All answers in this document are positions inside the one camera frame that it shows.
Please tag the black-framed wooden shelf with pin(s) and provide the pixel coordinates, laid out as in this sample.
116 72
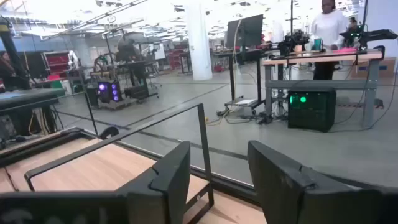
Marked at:
205 140

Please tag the person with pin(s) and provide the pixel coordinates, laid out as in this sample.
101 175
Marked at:
9 74
328 25

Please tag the white building pillar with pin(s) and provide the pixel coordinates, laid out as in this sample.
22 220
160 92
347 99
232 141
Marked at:
199 46

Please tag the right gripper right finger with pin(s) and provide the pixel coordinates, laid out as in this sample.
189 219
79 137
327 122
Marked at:
286 193

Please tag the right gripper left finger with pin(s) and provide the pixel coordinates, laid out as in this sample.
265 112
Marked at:
168 193

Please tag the green-lit black computer tower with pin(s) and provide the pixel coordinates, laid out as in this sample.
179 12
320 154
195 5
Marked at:
311 115

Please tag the grey side desk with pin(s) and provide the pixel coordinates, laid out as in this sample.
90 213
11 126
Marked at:
31 98

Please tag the flat pink item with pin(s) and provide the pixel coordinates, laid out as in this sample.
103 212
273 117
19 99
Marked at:
345 49

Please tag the wooden grey-legged workbench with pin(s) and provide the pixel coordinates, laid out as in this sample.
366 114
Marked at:
326 57

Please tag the black background robot arm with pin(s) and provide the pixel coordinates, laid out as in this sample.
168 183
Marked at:
373 34
292 42

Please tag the brown cardboard box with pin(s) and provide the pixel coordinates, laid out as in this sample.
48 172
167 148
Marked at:
385 68

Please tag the black monitor on stand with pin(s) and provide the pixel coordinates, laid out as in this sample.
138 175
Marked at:
245 31

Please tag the teal cup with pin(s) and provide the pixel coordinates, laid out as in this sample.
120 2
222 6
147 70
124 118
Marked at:
317 44

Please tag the purple-lit black computer tower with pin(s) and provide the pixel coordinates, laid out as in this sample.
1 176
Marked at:
109 93

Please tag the red storage rack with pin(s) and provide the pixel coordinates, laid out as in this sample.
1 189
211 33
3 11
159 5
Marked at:
57 62

